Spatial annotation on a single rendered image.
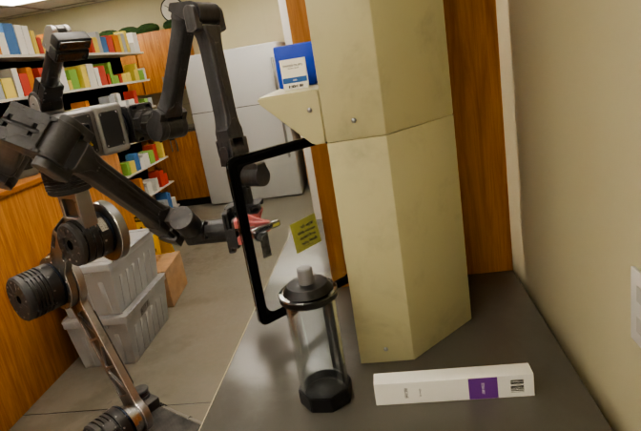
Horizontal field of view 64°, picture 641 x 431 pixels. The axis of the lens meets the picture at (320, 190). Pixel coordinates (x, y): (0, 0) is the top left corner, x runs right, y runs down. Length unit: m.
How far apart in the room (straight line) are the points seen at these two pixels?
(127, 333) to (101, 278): 0.36
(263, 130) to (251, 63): 0.77
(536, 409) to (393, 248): 0.36
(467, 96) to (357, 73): 0.46
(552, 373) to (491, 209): 0.48
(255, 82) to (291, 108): 5.03
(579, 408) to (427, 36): 0.70
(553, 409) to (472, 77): 0.75
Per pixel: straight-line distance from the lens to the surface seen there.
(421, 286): 1.07
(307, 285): 0.92
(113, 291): 3.15
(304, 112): 0.94
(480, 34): 1.32
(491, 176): 1.37
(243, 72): 6.00
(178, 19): 1.53
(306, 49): 1.13
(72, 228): 1.69
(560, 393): 1.04
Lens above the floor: 1.57
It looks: 15 degrees down
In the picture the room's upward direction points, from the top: 9 degrees counter-clockwise
